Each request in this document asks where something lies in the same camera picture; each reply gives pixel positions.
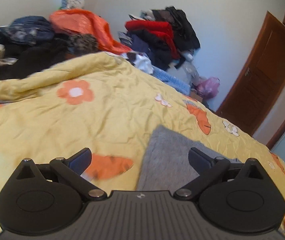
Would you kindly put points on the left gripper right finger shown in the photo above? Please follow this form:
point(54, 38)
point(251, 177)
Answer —
point(235, 197)

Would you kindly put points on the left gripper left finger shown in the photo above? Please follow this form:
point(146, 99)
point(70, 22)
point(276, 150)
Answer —
point(39, 199)

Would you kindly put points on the grey navy knit sweater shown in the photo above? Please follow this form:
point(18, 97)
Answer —
point(165, 165)

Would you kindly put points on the dark clothes beside bed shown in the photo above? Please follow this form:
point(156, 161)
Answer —
point(32, 45)

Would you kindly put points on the black clothes on pile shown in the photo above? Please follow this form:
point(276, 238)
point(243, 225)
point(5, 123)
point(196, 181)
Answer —
point(185, 38)

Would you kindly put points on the brown wooden door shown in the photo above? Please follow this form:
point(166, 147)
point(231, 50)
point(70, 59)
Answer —
point(261, 80)

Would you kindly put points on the yellow floral bed quilt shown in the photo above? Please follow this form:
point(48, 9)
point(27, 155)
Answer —
point(102, 102)

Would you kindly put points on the pink plastic bag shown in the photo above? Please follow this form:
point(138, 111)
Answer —
point(208, 88)

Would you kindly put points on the light blue towel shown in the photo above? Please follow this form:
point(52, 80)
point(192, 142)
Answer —
point(171, 81)

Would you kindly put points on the clear plastic bag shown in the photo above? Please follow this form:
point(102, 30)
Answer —
point(189, 73)

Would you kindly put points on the navy garments in pile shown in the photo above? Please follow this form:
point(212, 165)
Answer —
point(158, 51)

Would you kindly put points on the white crumpled cloth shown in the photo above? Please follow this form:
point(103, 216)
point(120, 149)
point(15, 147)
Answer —
point(140, 62)

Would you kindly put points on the orange plastic bag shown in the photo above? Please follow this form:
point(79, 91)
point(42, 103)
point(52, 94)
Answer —
point(80, 21)

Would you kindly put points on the red garment on pile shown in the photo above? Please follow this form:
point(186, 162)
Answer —
point(162, 30)

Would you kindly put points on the floral pillow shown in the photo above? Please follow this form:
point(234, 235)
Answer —
point(72, 4)

